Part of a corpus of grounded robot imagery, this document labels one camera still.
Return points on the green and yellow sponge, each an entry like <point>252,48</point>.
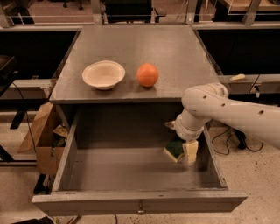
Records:
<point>174,149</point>

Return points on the grey cabinet with counter top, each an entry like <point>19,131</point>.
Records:
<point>174,50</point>

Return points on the metal drawer knob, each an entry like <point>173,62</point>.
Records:
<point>140,210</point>

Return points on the orange ball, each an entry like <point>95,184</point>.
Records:
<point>147,75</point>

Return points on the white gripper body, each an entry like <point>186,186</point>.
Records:
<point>189,135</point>

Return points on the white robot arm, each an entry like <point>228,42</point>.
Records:
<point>206,102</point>

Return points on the small yellow foam piece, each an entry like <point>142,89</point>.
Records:
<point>238,77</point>

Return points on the black equipment at left edge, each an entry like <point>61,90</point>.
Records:
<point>8,65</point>

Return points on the brown cardboard box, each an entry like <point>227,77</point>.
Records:
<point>40,139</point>

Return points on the white paper bowl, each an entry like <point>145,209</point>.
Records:
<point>103,75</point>

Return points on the open grey top drawer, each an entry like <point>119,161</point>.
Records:
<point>115,158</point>

